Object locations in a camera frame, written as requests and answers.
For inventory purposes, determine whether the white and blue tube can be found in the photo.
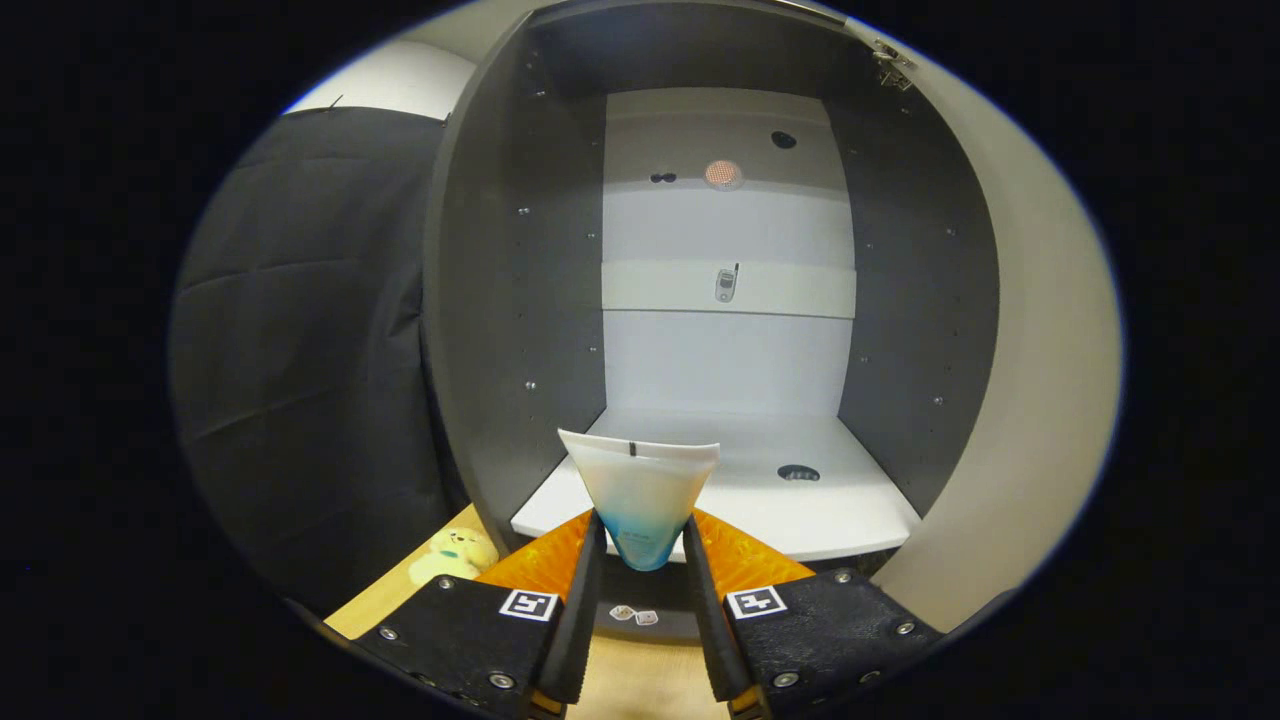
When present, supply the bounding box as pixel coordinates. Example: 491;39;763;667
557;428;721;573

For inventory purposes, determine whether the white cabinet shelf board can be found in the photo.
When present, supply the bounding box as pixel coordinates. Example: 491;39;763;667
510;408;923;563

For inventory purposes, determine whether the yellow plush toy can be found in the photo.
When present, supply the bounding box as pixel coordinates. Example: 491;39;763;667
408;527;499;586

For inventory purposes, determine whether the metal door hinge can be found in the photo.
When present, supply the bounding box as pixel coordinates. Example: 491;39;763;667
870;40;916;93

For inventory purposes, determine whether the dark grey cabinet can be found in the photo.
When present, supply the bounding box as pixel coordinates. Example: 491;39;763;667
420;0;1001;641

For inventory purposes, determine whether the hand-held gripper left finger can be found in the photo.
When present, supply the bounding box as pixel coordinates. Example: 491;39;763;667
355;508;609;720

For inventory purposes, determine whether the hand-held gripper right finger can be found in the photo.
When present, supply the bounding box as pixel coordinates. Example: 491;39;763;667
682;507;944;720

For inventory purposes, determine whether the black backdrop cloth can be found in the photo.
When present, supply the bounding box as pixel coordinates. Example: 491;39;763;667
170;105;471;616

